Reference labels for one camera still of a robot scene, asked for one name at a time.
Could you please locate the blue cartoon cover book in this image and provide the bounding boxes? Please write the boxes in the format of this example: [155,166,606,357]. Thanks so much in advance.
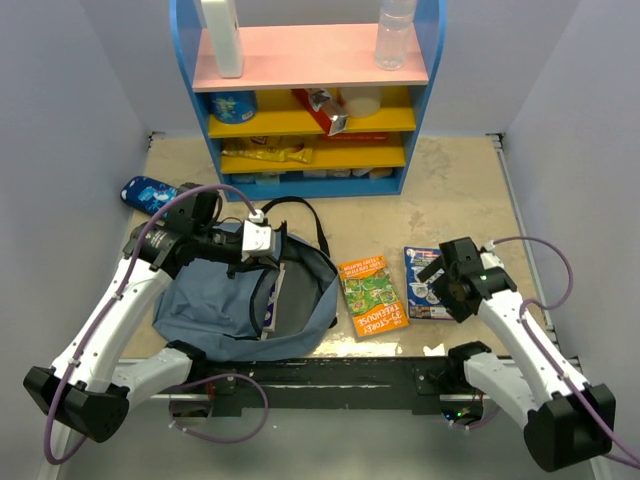
[403,246,453,321]

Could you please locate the white coffee cover book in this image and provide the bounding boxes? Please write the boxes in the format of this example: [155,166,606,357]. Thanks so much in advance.
[260,265,286,341]

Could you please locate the blue-grey fabric backpack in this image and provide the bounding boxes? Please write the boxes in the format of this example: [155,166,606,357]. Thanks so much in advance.
[152,193,338,362]

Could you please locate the orange treehouse book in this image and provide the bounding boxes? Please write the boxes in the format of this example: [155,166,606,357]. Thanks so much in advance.
[338,256,409,338]

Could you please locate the purple book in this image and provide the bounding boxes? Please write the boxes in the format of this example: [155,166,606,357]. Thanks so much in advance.
[262,283,279,336]

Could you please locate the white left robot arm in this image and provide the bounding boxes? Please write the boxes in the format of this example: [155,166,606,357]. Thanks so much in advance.
[23,184,275,444]

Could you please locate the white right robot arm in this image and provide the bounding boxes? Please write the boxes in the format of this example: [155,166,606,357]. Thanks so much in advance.
[418,237,616,472]

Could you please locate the yellow chips bag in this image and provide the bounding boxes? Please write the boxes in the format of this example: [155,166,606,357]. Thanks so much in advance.
[221,135,316,164]

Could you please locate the white items on bottom shelf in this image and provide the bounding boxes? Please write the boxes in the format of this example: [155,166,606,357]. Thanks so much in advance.
[230,167,395,185]

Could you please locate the blue cartoon pencil case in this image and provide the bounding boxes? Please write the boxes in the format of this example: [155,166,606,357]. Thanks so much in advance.
[120,176,178,216]

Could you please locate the blue cylindrical snack can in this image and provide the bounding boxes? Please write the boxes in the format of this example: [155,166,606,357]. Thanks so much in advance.
[210,90,258,124]

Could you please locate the blue wooden shelf unit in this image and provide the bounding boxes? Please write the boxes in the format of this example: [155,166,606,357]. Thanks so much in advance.
[169,1,447,200]

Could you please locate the flat red box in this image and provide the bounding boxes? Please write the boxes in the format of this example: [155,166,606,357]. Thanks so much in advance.
[318,132,389,142]

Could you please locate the red and silver snack box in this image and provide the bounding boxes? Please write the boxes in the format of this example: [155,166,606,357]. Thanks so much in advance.
[291,88,349,136]

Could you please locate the translucent white plastic cup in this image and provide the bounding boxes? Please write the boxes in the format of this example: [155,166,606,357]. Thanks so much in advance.
[338,86,382,118]

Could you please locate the white rectangular bottle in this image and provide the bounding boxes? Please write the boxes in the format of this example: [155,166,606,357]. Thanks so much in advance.
[201,0,244,78]

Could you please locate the clear plastic water bottle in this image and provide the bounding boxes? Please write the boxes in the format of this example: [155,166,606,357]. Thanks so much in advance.
[374,0,417,71]

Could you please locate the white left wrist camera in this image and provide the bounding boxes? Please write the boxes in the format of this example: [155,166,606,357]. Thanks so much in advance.
[241,220,275,260]

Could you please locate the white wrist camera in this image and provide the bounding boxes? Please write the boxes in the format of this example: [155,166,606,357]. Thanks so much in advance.
[241,220,275,260]
[479,241,505,270]

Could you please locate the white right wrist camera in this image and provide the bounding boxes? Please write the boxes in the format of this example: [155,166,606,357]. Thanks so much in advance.
[479,241,505,270]

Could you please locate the aluminium front frame rail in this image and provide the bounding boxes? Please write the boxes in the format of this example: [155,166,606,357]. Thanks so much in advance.
[61,355,592,401]

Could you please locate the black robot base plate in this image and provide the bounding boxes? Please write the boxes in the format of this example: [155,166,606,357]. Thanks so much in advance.
[164,357,496,423]

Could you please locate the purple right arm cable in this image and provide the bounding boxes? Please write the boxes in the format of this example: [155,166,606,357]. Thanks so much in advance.
[449,235,640,471]

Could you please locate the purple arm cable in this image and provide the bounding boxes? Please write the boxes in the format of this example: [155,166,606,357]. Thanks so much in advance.
[42,183,271,466]
[449,235,640,471]

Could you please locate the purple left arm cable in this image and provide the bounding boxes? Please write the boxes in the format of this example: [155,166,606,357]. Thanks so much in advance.
[42,183,271,466]

